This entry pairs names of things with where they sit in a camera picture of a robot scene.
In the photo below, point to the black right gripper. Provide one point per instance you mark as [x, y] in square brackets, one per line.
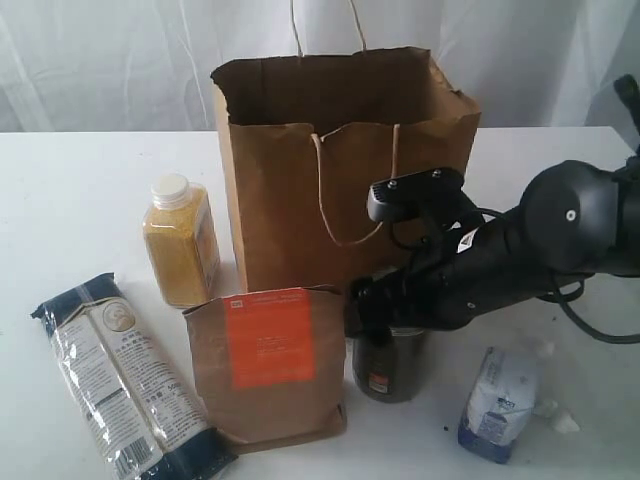
[473, 271]

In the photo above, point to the white and blue small packet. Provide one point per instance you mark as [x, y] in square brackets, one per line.
[499, 405]

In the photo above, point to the brown paper shopping bag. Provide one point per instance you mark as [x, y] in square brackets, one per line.
[303, 137]

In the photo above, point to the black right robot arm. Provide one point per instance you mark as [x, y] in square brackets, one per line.
[572, 222]

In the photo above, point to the brown pouch with orange label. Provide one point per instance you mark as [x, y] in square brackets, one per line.
[269, 366]

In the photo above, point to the yellow millet plastic bottle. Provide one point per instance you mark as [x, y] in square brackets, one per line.
[180, 239]

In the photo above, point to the white crumpled paper bits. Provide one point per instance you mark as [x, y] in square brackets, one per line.
[549, 403]

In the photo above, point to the noodle packet, navy and white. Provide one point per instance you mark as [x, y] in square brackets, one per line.
[145, 422]

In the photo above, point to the white backdrop curtain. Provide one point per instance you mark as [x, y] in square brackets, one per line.
[145, 65]

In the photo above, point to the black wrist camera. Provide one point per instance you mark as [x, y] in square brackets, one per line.
[436, 192]

